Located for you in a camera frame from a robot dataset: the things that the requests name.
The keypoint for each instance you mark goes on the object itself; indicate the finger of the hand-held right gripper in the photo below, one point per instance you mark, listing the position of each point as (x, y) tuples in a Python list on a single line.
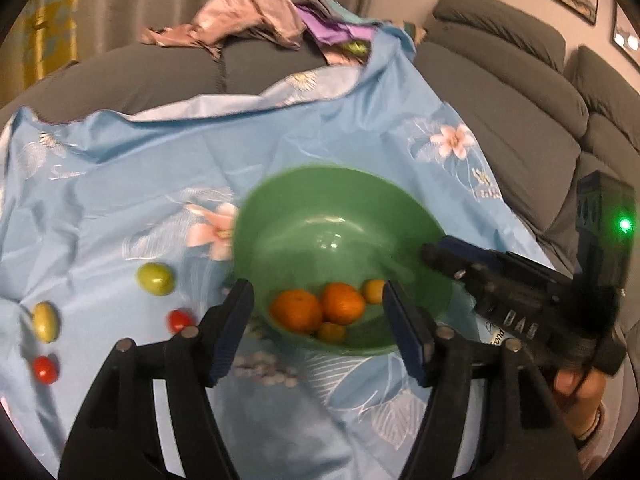
[(475, 252), (445, 260)]

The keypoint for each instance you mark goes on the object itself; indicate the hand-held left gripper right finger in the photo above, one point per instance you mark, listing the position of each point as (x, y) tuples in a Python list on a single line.
[(407, 332)]

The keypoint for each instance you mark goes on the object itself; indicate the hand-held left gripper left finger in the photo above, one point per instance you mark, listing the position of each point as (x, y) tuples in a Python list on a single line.
[(231, 332)]

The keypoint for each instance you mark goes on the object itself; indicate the green plastic bowl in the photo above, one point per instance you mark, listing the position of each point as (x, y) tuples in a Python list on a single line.
[(330, 240)]

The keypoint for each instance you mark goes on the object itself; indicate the person's right forearm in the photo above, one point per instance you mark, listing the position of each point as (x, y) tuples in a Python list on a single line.
[(592, 435)]

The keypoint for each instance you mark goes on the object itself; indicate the person's right hand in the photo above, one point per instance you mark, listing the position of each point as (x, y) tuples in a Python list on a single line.
[(570, 387)]

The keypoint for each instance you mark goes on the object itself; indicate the small orange kumquat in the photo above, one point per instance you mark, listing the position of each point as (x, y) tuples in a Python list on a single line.
[(373, 291), (331, 333)]

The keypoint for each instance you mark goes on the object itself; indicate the red cherry tomato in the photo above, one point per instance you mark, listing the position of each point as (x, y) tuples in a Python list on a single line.
[(178, 321), (45, 369)]

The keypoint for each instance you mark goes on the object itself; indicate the large orange mandarin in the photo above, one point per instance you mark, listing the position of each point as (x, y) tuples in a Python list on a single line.
[(296, 311), (342, 303)]

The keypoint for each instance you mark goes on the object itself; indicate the round green fruit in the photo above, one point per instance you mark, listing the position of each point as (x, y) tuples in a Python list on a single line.
[(156, 278)]

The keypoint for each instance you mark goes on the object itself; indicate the grey fabric sofa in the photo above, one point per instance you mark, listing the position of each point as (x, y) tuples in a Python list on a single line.
[(500, 110)]

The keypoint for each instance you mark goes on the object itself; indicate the yellow-green oval fruit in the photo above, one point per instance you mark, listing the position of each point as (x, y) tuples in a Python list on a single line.
[(45, 322)]

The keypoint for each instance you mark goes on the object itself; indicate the light blue floral sheet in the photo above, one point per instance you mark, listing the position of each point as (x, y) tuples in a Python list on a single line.
[(150, 160)]

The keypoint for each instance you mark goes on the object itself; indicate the purple cloth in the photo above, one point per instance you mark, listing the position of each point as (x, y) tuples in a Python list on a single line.
[(332, 27)]

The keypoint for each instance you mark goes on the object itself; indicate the pink satin cloth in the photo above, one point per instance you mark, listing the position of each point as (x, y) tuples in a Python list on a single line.
[(250, 12)]

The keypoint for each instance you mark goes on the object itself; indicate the yellow patterned curtain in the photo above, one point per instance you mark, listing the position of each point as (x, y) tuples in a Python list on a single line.
[(52, 30)]

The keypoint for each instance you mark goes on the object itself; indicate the small framed wall picture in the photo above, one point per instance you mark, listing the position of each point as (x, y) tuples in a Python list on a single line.
[(626, 35)]

